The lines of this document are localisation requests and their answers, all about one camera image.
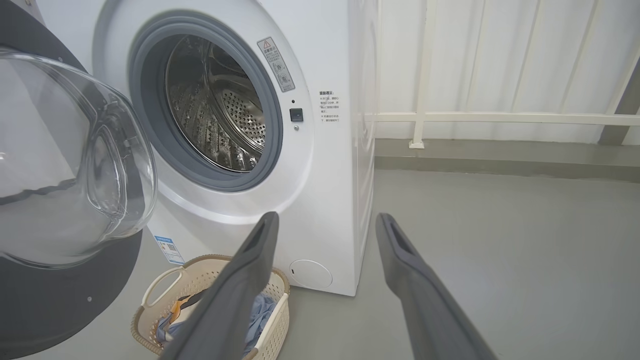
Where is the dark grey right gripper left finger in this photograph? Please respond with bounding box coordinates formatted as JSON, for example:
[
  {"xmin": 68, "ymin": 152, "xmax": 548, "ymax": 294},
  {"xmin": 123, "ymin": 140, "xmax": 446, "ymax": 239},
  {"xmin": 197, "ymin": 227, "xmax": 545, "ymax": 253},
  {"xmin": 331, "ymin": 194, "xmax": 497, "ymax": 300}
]
[{"xmin": 159, "ymin": 211, "xmax": 280, "ymax": 360}]

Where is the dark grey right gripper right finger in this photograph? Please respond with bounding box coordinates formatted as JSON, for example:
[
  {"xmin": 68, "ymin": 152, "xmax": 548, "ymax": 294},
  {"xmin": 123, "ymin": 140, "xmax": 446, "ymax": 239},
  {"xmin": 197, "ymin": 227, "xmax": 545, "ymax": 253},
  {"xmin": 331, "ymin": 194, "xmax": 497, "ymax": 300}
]
[{"xmin": 375, "ymin": 212, "xmax": 498, "ymax": 360}]

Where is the blue patterned garment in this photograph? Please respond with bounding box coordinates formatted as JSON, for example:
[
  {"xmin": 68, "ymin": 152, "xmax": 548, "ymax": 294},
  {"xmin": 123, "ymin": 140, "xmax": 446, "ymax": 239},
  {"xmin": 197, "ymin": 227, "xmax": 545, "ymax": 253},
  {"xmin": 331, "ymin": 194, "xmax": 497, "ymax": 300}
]
[{"xmin": 155, "ymin": 292, "xmax": 277, "ymax": 357}]

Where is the cream garment with orange print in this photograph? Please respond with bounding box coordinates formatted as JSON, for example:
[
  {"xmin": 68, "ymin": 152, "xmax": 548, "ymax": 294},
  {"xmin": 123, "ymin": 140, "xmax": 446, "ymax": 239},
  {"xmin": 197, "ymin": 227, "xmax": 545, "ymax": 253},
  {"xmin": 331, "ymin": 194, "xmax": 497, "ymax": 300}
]
[{"xmin": 167, "ymin": 295, "xmax": 206, "ymax": 326}]

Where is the washing machine round door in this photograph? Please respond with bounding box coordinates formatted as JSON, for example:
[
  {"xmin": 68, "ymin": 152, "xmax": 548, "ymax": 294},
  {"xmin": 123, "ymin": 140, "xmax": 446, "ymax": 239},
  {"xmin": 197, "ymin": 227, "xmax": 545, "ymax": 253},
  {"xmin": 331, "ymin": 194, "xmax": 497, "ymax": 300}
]
[{"xmin": 0, "ymin": 0, "xmax": 158, "ymax": 360}]

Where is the white front-load washing machine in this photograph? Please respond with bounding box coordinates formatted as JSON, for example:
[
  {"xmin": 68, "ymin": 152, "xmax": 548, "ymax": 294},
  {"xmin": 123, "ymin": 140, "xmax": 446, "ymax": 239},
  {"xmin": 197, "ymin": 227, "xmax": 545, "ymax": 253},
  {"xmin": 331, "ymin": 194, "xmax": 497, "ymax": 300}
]
[{"xmin": 35, "ymin": 0, "xmax": 382, "ymax": 298}]

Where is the steel washing machine drum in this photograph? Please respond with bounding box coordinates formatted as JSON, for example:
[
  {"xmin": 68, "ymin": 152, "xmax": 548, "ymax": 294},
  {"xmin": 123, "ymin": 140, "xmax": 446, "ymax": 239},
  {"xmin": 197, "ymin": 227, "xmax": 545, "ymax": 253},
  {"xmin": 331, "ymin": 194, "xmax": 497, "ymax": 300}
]
[{"xmin": 165, "ymin": 35, "xmax": 267, "ymax": 173}]

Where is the grey rubber door gasket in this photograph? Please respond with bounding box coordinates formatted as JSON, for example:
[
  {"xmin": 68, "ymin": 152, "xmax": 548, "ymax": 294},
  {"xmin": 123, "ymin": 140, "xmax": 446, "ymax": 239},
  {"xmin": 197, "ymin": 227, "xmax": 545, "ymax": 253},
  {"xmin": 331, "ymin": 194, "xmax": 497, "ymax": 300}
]
[{"xmin": 127, "ymin": 12, "xmax": 284, "ymax": 193}]

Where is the cream perforated laundry basket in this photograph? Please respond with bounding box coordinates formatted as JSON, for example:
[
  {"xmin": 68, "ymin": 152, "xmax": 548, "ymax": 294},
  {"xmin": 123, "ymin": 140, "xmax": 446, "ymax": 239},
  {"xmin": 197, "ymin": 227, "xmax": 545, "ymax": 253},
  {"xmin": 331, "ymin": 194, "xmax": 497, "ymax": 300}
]
[{"xmin": 131, "ymin": 254, "xmax": 291, "ymax": 360}]

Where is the round white filter cover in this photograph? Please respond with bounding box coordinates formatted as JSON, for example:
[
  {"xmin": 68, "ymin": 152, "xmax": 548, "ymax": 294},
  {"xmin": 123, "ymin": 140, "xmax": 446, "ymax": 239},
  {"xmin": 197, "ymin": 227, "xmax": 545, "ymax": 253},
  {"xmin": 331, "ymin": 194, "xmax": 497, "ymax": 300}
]
[{"xmin": 289, "ymin": 258, "xmax": 333, "ymax": 289}]

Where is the blue energy label sticker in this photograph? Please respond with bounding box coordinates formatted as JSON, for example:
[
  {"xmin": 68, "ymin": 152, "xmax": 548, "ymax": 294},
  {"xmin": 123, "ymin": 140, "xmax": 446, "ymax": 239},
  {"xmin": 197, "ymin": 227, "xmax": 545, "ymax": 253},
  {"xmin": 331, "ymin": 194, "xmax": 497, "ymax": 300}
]
[{"xmin": 154, "ymin": 235, "xmax": 185, "ymax": 266}]

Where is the white metal railing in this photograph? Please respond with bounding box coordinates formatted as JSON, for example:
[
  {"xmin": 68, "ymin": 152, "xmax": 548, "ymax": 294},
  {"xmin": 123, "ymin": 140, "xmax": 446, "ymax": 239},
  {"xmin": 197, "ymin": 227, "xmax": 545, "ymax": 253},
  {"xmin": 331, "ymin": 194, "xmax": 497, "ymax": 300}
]
[{"xmin": 365, "ymin": 0, "xmax": 640, "ymax": 150}]

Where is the grey warning sticker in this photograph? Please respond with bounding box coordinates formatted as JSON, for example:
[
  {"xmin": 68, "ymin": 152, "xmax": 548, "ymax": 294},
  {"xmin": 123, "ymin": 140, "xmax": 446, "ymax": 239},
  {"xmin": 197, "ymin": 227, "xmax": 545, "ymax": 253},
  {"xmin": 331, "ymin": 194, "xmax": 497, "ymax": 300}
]
[{"xmin": 257, "ymin": 36, "xmax": 296, "ymax": 93}]

